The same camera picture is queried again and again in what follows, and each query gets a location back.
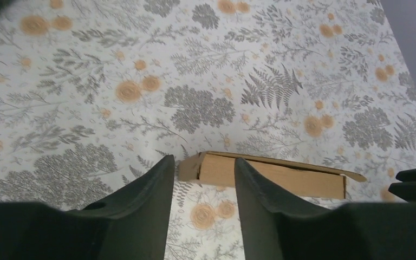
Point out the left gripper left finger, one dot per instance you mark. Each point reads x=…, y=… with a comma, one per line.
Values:
x=132, y=222

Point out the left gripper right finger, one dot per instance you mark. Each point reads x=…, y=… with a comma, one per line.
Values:
x=275, y=223

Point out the brown cardboard paper box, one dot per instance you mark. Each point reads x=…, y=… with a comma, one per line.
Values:
x=217, y=169

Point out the floral patterned table mat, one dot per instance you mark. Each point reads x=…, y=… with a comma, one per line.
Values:
x=94, y=93

